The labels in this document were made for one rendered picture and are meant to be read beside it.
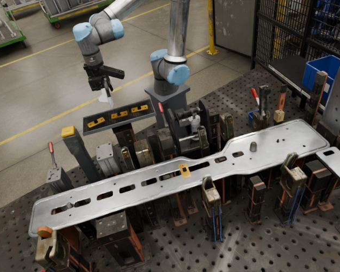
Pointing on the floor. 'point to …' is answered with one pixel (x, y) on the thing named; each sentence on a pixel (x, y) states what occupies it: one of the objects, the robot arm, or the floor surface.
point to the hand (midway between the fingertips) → (113, 99)
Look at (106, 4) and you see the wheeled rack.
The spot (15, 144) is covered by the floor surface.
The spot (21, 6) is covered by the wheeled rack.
